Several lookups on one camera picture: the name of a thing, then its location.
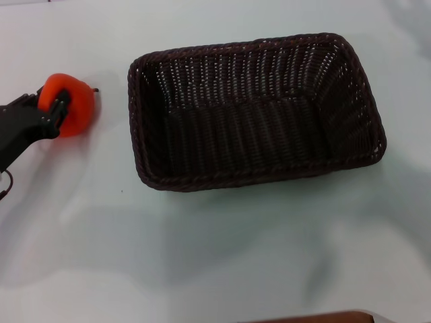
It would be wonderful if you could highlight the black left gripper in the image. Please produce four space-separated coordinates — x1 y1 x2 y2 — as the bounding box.
0 85 71 171

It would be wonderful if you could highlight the orange toy pear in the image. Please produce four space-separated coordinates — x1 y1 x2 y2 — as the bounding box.
36 73 100 139

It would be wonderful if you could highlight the dark brown woven basket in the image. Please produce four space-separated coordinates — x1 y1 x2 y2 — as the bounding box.
127 32 387 192

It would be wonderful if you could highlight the brown wooden edge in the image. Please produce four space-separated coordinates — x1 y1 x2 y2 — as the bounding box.
255 310 375 323

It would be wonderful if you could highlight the dark thin cable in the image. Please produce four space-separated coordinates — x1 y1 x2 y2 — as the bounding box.
0 169 14 203

